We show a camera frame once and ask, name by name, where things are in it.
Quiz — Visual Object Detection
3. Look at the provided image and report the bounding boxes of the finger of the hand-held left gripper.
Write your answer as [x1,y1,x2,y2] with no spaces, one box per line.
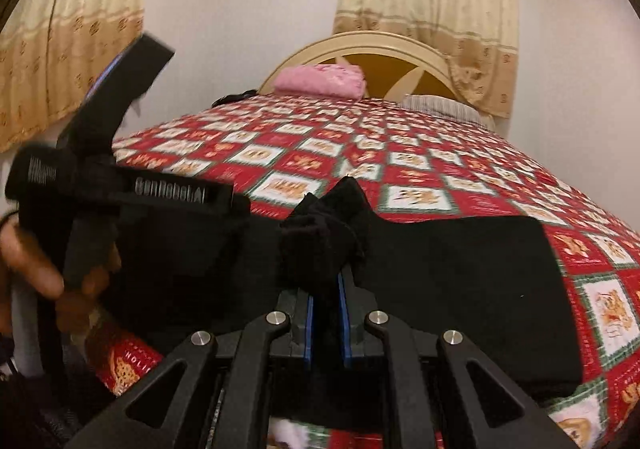
[56,32,176,165]

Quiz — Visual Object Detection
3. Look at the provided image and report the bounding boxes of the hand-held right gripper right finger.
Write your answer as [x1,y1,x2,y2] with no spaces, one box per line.
[337,274,581,449]

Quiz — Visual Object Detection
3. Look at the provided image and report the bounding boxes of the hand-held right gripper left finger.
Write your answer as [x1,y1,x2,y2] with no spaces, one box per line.
[65,289,315,449]

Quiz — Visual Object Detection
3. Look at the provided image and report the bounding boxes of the black pants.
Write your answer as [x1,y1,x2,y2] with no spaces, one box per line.
[95,176,583,430]

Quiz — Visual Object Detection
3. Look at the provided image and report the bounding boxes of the person's left hand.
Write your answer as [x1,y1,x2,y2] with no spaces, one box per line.
[0,215,124,345]

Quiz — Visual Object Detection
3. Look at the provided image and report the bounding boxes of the dark object at bed edge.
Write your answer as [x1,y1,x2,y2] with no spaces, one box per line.
[212,90,258,107]

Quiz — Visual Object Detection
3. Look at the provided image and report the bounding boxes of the red printed bear bedspread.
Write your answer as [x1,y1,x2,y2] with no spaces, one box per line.
[90,94,640,449]

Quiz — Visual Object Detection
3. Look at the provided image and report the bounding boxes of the pink pillow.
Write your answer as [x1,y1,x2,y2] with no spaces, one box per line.
[274,63,363,100]

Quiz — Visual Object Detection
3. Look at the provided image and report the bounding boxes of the striped pillow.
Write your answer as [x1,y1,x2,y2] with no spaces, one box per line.
[402,94,496,130]

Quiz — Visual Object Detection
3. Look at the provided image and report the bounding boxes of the cream wooden headboard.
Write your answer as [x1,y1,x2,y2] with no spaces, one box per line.
[257,30,468,102]

